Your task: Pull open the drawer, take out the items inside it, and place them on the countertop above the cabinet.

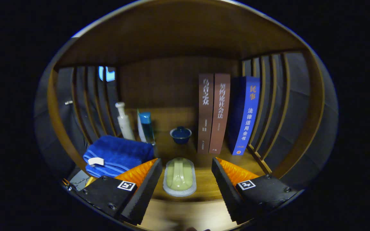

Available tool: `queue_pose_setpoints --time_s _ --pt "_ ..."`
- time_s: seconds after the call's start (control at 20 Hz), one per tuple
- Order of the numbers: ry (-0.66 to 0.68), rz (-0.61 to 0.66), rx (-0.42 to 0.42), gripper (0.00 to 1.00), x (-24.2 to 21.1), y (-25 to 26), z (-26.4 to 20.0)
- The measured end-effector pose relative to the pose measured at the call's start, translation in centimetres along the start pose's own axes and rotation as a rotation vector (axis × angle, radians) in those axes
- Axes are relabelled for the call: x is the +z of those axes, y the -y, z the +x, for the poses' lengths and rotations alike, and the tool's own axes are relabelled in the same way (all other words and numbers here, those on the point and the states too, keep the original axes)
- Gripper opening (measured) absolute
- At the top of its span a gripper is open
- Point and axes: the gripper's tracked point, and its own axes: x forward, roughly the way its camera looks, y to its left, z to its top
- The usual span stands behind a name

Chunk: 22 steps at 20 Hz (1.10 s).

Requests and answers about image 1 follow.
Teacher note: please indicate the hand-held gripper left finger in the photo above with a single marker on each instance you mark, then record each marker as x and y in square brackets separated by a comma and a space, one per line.
[143, 195]

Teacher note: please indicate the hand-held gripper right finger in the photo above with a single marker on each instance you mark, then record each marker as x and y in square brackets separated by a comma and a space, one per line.
[230, 195]

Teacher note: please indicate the green scrub brush white sponge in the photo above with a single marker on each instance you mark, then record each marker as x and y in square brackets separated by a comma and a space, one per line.
[179, 176]

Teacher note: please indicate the wooden drawer with black knob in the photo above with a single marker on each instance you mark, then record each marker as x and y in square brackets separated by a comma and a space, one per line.
[185, 215]

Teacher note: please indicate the wooden cabinet countertop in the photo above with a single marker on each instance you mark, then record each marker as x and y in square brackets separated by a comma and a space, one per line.
[204, 179]

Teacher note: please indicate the wooden cabinet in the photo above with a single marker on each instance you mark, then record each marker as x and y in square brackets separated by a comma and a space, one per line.
[172, 32]

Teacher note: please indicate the folded blue towel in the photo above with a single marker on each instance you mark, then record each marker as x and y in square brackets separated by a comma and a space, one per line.
[120, 154]

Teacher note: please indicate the white tube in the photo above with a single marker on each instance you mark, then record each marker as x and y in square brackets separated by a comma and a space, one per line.
[141, 128]

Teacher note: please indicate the blue lidded cup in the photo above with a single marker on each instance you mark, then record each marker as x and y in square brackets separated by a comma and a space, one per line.
[180, 136]

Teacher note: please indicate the white pump bottle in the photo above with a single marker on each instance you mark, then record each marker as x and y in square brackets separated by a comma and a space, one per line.
[125, 125]

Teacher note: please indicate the blue book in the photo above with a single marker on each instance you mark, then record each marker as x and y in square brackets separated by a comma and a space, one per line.
[246, 118]

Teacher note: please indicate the brown book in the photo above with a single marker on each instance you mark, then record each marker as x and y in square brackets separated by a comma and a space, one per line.
[205, 112]
[219, 112]

